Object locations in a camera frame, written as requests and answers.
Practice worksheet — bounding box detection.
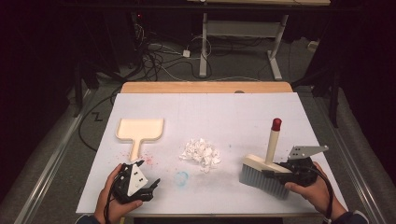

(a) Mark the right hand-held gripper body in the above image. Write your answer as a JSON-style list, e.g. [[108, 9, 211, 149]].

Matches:
[[279, 145, 330, 189]]

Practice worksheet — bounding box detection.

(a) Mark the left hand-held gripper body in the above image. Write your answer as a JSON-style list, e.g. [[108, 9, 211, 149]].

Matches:
[[111, 161, 156, 205]]

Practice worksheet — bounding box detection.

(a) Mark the cream brush with red cap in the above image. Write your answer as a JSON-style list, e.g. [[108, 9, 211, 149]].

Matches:
[[238, 118, 292, 201]]

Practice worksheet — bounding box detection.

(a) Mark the pile of white paper scraps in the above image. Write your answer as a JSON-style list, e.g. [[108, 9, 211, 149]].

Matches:
[[178, 137, 223, 175]]

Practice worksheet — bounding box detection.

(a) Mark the person's right hand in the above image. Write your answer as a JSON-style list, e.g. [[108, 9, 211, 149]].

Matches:
[[284, 161, 339, 220]]

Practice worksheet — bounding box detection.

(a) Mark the person's left hand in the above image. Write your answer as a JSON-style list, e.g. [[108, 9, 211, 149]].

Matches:
[[93, 163, 144, 224]]

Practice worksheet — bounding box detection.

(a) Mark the cream dustpan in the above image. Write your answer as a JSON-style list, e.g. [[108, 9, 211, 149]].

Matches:
[[115, 117, 165, 163]]

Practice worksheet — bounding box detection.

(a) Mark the black stand leg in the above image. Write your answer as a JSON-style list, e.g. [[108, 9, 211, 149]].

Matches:
[[72, 60, 84, 119], [329, 68, 341, 129]]

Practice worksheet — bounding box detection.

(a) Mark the white foam board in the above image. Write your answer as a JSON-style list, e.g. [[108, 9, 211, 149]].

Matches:
[[76, 92, 348, 217]]

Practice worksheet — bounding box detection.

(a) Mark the left hand-held gripper cable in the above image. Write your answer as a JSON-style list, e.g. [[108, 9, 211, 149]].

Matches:
[[103, 174, 120, 224]]

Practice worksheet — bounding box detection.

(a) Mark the hand-held gripper cable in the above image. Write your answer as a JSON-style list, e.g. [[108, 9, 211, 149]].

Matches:
[[103, 174, 120, 224], [307, 166, 335, 224]]

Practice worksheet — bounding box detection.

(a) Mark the right hand-held gripper cable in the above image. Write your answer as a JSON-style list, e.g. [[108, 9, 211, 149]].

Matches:
[[307, 166, 335, 224]]

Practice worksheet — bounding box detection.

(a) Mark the metal floor rail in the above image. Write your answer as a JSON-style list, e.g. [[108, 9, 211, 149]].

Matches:
[[312, 92, 389, 224], [15, 89, 92, 224]]

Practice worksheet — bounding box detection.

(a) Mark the long black floor cable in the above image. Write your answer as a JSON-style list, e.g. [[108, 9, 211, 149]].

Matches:
[[78, 88, 123, 153]]

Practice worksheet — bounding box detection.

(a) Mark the white floor cable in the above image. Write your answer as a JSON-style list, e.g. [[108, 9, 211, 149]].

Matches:
[[155, 62, 262, 83]]

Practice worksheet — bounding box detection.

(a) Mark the tangle of black floor cables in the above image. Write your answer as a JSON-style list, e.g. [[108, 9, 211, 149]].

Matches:
[[132, 21, 216, 82]]

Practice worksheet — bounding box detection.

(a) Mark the white desk frame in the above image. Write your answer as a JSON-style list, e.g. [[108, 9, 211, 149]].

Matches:
[[186, 0, 332, 81]]

